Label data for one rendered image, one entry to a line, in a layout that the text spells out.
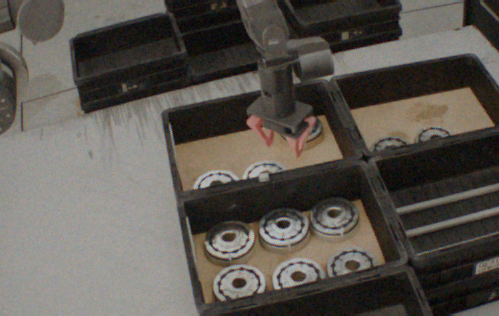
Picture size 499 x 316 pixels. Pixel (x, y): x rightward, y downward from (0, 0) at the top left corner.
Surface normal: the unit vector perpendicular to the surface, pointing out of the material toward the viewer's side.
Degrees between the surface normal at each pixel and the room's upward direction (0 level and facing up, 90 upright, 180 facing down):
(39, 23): 71
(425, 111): 0
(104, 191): 0
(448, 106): 0
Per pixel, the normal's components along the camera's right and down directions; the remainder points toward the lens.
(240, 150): -0.11, -0.74
